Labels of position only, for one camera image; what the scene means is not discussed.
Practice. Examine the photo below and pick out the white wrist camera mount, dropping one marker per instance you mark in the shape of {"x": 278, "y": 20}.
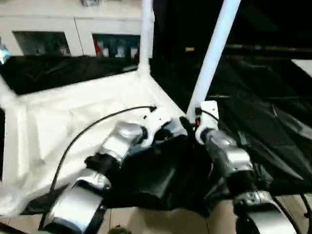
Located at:
{"x": 207, "y": 114}
{"x": 156, "y": 119}

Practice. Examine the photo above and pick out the dark horizontal metal rail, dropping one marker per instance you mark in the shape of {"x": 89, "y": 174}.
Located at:
{"x": 268, "y": 48}

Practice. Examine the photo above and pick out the red box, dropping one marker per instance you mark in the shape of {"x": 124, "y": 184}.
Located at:
{"x": 98, "y": 48}

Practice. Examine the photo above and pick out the light blue white panel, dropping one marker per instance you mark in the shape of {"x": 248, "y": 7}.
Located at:
{"x": 3, "y": 52}

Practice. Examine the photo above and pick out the yellow label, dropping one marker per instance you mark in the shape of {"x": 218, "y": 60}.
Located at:
{"x": 190, "y": 49}

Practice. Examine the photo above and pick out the dark rounded robot foot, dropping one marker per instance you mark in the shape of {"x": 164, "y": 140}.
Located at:
{"x": 119, "y": 231}

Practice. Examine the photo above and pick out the white plastic table top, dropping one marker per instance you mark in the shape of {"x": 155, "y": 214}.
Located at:
{"x": 61, "y": 109}

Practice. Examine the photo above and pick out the black plastic mat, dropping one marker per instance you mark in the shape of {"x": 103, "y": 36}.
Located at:
{"x": 256, "y": 109}

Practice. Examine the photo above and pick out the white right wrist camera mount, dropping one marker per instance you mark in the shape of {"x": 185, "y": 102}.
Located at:
{"x": 207, "y": 114}

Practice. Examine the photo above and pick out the large black box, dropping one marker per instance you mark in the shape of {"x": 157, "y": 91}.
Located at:
{"x": 243, "y": 22}

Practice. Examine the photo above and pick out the white blue carton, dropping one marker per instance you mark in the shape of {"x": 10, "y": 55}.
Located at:
{"x": 120, "y": 51}

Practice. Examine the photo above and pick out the white glass-door cabinet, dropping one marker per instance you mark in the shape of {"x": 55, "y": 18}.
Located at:
{"x": 73, "y": 26}

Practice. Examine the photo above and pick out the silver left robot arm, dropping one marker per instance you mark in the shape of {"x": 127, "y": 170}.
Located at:
{"x": 122, "y": 139}

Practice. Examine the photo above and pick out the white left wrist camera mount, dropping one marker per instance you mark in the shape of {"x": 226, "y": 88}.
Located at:
{"x": 156, "y": 119}

